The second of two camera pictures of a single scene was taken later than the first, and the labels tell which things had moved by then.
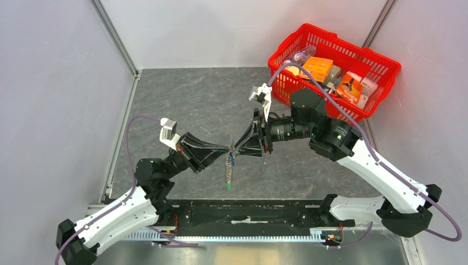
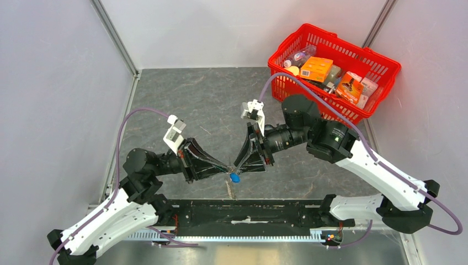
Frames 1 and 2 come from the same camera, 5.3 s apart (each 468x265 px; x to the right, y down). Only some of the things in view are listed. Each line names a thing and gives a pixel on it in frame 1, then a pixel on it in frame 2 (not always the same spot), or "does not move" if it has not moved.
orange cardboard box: (318, 68) does not move
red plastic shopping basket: (354, 79) does not move
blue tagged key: (232, 157) → (235, 178)
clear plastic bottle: (302, 55) does not move
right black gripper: (254, 148) → (251, 157)
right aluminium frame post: (379, 23) does not move
